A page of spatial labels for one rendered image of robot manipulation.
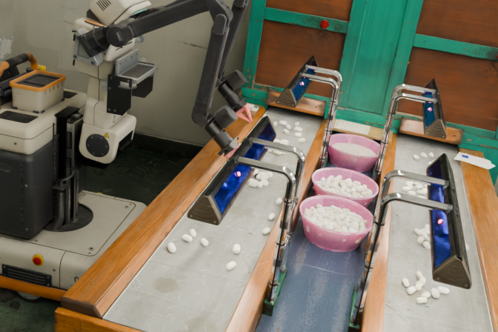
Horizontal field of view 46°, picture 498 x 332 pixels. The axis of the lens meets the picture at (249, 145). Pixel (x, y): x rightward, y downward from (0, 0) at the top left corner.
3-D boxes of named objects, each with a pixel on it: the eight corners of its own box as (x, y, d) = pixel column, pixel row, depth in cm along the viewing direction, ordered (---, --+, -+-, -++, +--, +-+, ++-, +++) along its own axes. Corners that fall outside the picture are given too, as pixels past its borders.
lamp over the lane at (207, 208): (186, 218, 135) (188, 190, 132) (252, 133, 192) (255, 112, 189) (218, 227, 134) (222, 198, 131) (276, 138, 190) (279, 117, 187)
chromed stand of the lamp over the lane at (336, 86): (278, 170, 255) (294, 72, 238) (287, 155, 273) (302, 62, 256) (320, 181, 252) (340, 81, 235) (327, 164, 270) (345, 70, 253)
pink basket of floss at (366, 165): (344, 178, 258) (349, 158, 254) (312, 153, 279) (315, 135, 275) (390, 173, 270) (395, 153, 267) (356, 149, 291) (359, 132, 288)
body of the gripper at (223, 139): (240, 138, 227) (227, 124, 226) (233, 147, 217) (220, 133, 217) (228, 148, 229) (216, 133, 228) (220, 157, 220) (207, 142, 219)
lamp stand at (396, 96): (369, 192, 248) (393, 92, 231) (372, 173, 266) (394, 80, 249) (414, 202, 244) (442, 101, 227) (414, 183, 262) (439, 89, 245)
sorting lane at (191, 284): (101, 324, 145) (101, 318, 144) (266, 114, 309) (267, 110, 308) (216, 359, 139) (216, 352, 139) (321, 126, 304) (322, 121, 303)
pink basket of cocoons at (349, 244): (288, 245, 200) (293, 221, 196) (301, 211, 224) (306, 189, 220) (366, 264, 195) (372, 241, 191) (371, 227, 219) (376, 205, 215)
